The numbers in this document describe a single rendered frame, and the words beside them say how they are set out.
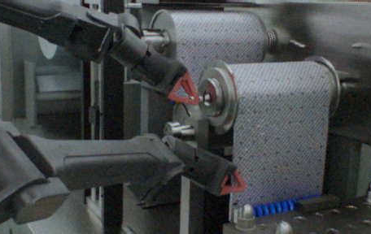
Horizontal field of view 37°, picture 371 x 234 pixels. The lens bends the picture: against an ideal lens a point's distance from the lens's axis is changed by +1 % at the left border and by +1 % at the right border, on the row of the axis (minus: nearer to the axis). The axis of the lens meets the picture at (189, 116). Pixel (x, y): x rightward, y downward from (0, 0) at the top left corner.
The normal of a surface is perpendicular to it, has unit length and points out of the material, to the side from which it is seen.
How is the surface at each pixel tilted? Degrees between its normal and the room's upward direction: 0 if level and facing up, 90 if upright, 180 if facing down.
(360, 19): 90
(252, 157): 90
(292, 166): 90
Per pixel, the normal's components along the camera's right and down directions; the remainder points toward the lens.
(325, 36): -0.87, 0.07
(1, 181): -0.11, -0.28
